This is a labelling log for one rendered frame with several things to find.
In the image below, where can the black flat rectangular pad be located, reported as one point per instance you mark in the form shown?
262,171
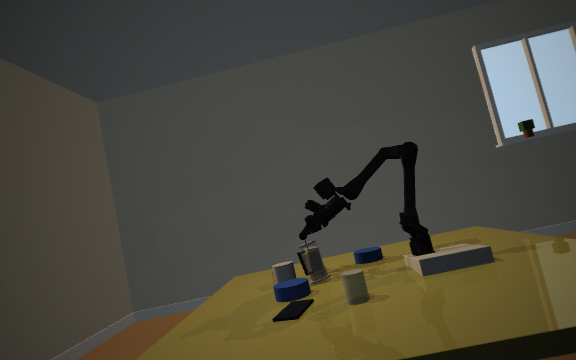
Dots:
293,310

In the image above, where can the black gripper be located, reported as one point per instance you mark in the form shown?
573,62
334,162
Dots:
313,223

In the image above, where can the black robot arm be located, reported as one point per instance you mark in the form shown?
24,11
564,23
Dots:
420,243

